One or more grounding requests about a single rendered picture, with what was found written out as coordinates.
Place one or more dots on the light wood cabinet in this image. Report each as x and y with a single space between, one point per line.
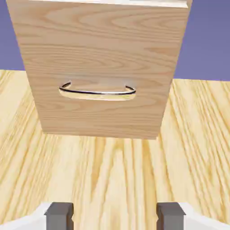
107 53

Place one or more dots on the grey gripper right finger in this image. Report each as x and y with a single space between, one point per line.
170 217

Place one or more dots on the light wood drawer front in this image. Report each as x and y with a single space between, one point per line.
107 57

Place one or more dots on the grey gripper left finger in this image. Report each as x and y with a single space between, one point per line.
57 217

